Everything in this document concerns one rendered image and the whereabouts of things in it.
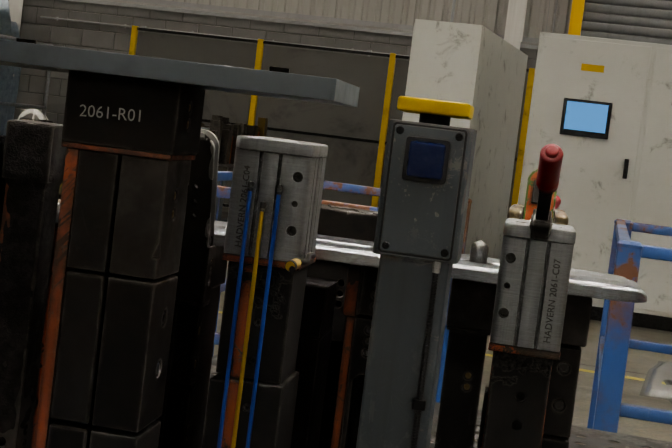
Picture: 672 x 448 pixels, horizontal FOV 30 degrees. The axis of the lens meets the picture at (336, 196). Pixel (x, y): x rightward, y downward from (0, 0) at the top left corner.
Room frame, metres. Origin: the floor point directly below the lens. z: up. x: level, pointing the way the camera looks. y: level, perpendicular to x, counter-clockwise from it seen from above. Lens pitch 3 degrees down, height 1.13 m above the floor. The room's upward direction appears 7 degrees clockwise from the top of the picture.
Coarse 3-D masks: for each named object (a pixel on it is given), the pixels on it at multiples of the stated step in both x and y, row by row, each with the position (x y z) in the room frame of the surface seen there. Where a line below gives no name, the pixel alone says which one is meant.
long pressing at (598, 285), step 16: (224, 224) 1.46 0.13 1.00; (224, 240) 1.33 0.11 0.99; (320, 240) 1.42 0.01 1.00; (336, 240) 1.43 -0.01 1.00; (352, 240) 1.46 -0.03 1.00; (320, 256) 1.31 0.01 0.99; (336, 256) 1.31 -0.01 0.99; (352, 256) 1.31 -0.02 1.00; (368, 256) 1.30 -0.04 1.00; (464, 256) 1.43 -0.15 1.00; (464, 272) 1.29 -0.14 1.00; (480, 272) 1.29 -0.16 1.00; (496, 272) 1.28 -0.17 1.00; (576, 272) 1.40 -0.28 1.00; (592, 272) 1.42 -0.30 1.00; (576, 288) 1.27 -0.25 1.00; (592, 288) 1.27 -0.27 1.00; (608, 288) 1.27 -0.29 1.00; (624, 288) 1.27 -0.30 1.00; (640, 288) 1.34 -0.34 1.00
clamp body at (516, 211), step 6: (516, 204) 1.58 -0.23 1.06; (522, 204) 1.60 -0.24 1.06; (510, 210) 1.51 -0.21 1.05; (516, 210) 1.51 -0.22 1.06; (522, 210) 1.51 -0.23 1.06; (558, 210) 1.55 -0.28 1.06; (510, 216) 1.51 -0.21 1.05; (516, 216) 1.50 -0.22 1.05; (522, 216) 1.54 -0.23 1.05; (558, 216) 1.50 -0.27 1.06; (564, 216) 1.50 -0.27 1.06; (558, 222) 1.50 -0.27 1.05; (564, 222) 1.50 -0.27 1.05; (492, 360) 1.52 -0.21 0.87; (486, 390) 1.53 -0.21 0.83; (486, 396) 1.51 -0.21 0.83; (486, 402) 1.51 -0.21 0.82; (486, 408) 1.51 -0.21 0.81; (480, 426) 1.51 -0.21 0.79; (480, 432) 1.51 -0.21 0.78; (480, 438) 1.51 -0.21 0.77; (480, 444) 1.51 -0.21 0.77
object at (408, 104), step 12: (408, 96) 1.03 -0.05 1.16; (408, 108) 1.03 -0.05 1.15; (420, 108) 1.03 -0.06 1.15; (432, 108) 1.03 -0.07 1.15; (444, 108) 1.02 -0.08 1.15; (456, 108) 1.02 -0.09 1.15; (468, 108) 1.02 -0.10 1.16; (420, 120) 1.05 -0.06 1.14; (432, 120) 1.04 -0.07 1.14; (444, 120) 1.04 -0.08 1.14
